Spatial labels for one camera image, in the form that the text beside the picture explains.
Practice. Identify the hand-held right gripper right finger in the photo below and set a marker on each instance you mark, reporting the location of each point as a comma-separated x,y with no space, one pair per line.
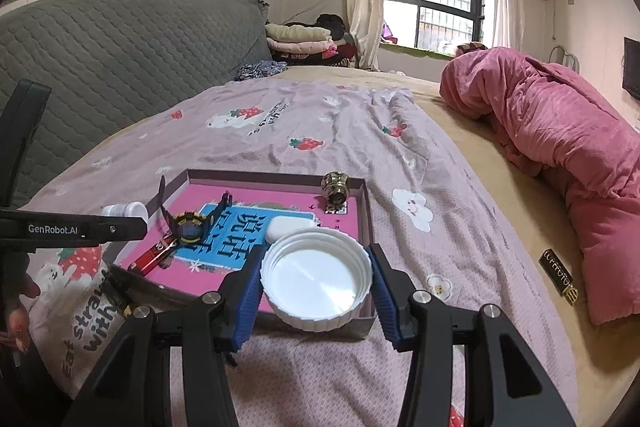
387,302

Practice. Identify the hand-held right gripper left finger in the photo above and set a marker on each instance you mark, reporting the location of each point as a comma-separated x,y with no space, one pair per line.
247,302

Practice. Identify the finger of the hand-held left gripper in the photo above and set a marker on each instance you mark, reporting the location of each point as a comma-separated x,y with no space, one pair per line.
25,132
117,231

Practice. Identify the small white bottle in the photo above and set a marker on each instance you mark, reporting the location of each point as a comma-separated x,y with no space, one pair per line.
125,209

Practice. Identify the red lighter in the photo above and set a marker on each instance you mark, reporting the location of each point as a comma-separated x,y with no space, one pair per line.
150,259

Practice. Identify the pink shallow box tray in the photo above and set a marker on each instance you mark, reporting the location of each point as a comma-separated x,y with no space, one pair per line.
350,327

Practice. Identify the white plastic lid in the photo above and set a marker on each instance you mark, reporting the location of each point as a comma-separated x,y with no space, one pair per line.
315,287

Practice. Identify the white earbud case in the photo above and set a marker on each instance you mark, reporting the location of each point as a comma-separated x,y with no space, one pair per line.
285,227

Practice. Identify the person's left hand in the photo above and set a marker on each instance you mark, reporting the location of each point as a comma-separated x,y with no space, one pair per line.
20,329

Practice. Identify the black hair clip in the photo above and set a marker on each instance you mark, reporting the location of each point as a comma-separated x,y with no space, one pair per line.
120,292

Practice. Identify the black yellow wrist watch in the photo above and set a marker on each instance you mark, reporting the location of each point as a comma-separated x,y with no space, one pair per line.
190,227

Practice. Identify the pink cover book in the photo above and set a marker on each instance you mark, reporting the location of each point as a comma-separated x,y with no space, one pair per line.
345,224

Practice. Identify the brass knob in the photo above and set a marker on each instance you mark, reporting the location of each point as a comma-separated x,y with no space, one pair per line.
335,189

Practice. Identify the grey quilted headboard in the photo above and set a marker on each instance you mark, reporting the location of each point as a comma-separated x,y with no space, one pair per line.
125,57

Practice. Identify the beige bed sheet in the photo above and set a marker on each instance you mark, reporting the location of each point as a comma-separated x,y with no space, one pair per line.
500,217

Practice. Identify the strawberry printed blanket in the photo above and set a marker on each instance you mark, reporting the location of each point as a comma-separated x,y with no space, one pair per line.
325,147

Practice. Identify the black gold patterned clip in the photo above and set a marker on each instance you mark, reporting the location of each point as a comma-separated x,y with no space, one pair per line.
559,276

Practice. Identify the blue patterned cloth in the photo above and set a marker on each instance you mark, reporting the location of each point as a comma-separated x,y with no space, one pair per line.
260,71

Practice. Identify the pink quilt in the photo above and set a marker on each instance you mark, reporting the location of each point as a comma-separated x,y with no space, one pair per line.
575,132

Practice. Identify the pink folded clothes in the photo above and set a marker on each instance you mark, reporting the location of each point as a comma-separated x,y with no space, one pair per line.
300,48

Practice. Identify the cream folded blanket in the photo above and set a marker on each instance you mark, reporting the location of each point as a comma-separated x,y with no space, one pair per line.
297,33

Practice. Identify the purple bag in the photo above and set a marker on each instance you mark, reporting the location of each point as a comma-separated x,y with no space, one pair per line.
389,32

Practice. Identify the black clothing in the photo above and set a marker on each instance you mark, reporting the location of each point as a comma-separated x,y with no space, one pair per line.
331,24

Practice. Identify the metal chair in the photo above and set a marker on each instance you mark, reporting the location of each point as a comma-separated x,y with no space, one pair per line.
570,59

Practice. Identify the black television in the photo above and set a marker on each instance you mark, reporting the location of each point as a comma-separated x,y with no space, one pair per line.
632,67

